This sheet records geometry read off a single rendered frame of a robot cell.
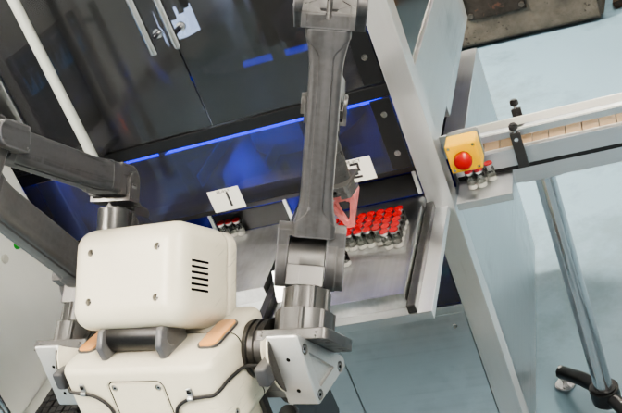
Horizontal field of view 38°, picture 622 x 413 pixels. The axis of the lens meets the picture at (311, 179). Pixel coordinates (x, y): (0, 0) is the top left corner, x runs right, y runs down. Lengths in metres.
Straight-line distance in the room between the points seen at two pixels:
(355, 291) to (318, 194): 0.66
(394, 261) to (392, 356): 0.48
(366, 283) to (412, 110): 0.40
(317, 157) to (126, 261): 0.31
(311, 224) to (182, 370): 0.27
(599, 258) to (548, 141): 1.28
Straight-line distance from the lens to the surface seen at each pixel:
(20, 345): 2.29
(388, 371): 2.46
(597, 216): 3.64
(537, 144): 2.18
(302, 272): 1.32
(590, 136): 2.17
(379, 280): 1.95
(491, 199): 2.12
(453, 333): 2.35
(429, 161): 2.09
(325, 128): 1.28
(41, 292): 2.37
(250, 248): 2.28
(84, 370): 1.40
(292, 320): 1.28
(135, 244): 1.33
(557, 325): 3.14
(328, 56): 1.27
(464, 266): 2.23
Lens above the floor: 1.89
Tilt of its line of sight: 24 degrees down
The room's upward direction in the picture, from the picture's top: 22 degrees counter-clockwise
